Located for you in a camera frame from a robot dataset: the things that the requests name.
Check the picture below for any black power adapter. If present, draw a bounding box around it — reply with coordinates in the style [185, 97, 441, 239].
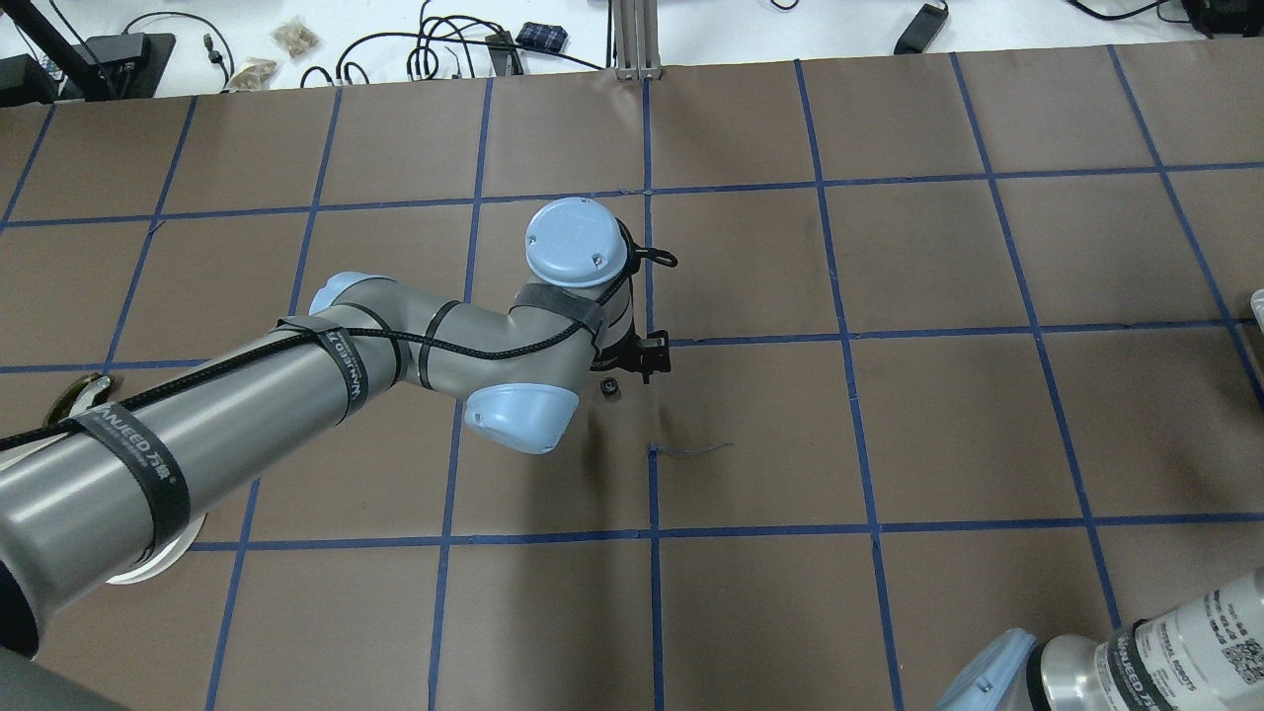
[892, 1, 951, 54]

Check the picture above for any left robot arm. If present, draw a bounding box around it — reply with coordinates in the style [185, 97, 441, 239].
[1, 197, 678, 658]

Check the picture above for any aluminium frame post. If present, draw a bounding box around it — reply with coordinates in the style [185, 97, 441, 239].
[605, 0, 664, 81]

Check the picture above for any white curved plastic part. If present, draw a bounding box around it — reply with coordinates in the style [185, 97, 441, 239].
[107, 514, 206, 587]

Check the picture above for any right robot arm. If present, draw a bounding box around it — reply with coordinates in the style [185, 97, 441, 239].
[934, 571, 1263, 710]

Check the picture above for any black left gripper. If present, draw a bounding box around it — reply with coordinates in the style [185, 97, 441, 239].
[592, 330, 672, 385]

